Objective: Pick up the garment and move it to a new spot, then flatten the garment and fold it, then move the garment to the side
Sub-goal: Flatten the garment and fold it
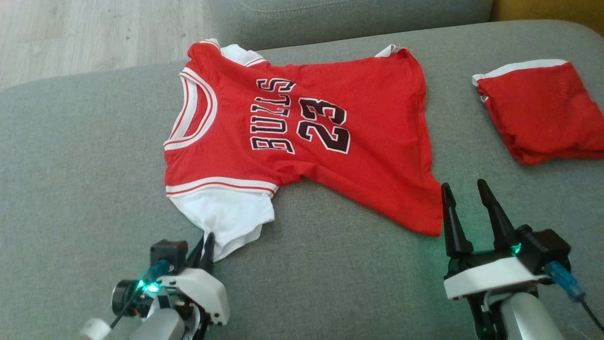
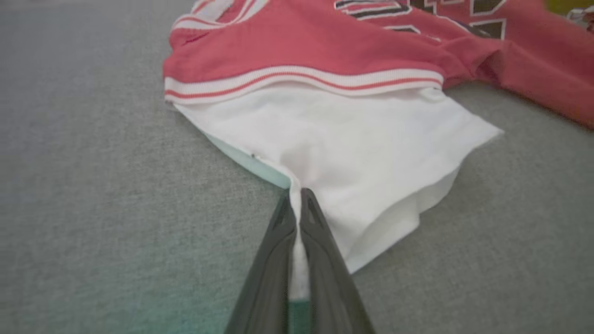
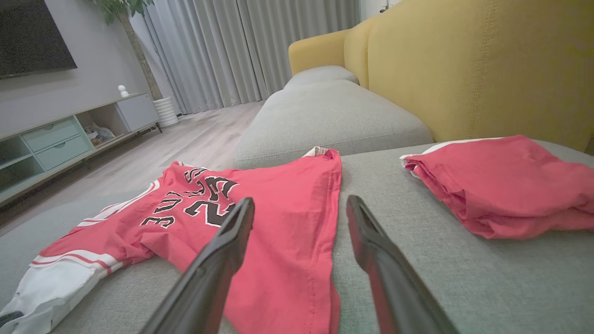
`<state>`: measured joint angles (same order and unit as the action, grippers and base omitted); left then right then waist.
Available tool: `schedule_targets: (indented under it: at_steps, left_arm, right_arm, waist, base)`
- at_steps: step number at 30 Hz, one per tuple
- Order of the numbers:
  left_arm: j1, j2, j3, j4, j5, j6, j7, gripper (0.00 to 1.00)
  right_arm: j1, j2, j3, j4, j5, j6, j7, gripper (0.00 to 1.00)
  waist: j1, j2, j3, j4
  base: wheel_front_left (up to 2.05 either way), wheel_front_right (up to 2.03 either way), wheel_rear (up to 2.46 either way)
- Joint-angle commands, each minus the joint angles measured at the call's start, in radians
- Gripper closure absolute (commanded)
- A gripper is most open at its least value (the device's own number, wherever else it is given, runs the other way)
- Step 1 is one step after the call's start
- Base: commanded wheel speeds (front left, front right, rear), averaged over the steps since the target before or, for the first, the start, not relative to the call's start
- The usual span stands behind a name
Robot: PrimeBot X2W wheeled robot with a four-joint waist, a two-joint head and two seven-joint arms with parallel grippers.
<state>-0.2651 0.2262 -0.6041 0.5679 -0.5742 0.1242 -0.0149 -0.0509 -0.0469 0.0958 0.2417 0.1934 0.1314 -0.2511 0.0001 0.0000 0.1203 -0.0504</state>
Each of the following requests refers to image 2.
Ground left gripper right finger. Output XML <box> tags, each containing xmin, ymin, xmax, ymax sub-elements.
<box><xmin>299</xmin><ymin>187</ymin><xmax>377</xmax><ymax>334</ymax></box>

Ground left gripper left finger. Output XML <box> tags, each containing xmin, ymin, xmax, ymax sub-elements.
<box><xmin>224</xmin><ymin>192</ymin><xmax>298</xmax><ymax>334</ymax></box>

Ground red jersey white sleeves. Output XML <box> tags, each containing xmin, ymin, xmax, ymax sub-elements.
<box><xmin>162</xmin><ymin>0</ymin><xmax>594</xmax><ymax>302</ymax></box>

